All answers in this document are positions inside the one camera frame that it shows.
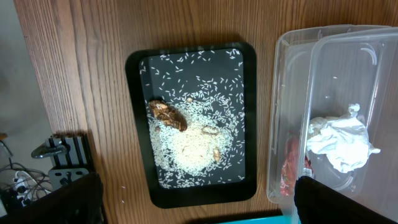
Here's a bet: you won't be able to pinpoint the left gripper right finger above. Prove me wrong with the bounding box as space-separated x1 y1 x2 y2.
294 176 395 224

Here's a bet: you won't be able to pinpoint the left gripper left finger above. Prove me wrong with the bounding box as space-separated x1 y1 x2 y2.
1 172 104 224

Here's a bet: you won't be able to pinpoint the red snack wrapper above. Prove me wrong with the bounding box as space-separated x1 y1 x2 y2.
280 136 300 196

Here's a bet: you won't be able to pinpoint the white napkin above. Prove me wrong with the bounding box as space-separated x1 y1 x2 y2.
306 103 381 174

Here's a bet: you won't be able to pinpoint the brown food piece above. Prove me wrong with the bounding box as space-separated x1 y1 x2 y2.
149 100 188 132

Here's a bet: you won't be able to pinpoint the pile of white rice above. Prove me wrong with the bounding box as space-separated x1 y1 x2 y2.
139 49 246 189

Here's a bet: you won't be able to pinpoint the teal serving tray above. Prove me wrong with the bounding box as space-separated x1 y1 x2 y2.
220 215 290 224

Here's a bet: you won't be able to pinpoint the clear plastic storage bin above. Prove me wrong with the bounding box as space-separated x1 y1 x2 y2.
266 25 397 223

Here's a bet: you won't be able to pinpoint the black plastic tray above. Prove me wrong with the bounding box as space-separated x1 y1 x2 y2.
124 41 257 209

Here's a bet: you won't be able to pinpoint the black aluminium frame post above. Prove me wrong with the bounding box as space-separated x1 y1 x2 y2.
31 133 95 190

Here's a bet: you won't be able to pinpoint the tangled cables on floor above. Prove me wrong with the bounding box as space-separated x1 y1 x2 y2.
0 139 53 215

